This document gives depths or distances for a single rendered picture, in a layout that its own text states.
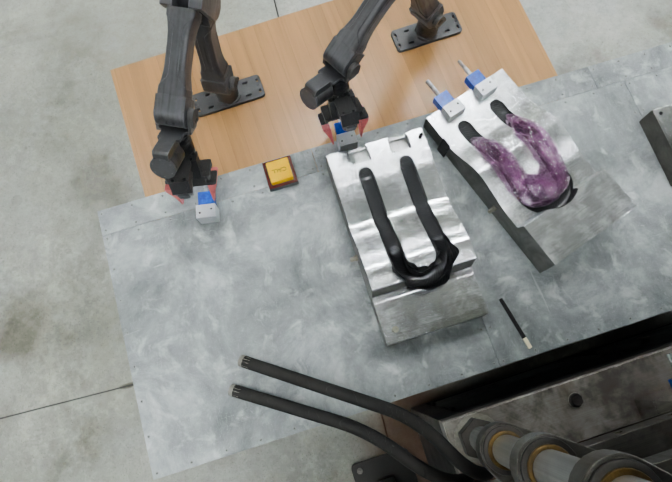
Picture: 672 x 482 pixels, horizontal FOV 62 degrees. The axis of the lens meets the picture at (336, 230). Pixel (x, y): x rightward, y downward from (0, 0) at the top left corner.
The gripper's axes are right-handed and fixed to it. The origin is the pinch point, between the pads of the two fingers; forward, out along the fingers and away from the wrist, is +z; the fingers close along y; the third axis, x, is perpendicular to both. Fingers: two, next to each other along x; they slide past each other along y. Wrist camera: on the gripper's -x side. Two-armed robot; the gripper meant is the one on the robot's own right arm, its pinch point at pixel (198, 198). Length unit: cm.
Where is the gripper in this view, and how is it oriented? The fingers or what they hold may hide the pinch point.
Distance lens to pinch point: 143.3
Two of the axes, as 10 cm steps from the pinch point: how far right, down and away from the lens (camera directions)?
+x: -0.9, -7.1, 7.0
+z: 0.7, 7.0, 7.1
